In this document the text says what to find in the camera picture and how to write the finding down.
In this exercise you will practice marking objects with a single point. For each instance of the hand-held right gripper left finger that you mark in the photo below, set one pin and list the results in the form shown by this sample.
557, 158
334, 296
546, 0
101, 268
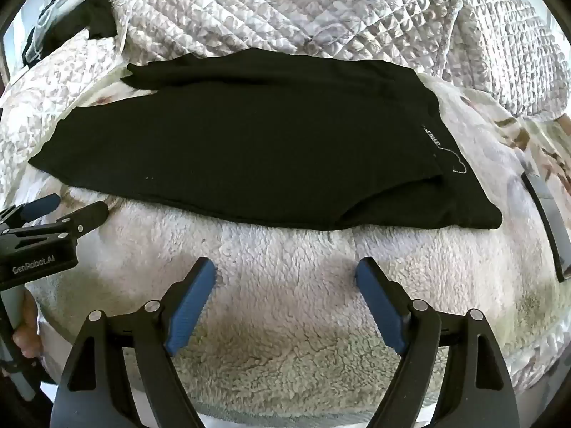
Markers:
192, 303

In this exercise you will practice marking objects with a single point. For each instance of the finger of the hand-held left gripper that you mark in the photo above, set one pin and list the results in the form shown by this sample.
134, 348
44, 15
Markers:
42, 205
89, 215

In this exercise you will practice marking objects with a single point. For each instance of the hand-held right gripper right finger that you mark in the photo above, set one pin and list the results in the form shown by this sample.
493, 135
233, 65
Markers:
379, 303

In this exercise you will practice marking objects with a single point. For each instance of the black pants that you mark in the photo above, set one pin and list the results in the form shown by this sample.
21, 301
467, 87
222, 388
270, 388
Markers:
267, 142

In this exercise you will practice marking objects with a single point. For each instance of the person's left hand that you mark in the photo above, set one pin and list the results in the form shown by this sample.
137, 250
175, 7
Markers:
29, 339

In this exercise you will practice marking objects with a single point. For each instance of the floral fleece blanket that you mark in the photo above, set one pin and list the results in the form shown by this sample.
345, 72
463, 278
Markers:
285, 321

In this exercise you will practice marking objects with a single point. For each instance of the pile of dark clothes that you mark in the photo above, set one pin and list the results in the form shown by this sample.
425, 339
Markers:
100, 13

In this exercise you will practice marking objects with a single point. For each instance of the white grey quilted bedspread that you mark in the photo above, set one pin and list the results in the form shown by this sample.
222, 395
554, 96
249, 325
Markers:
312, 9

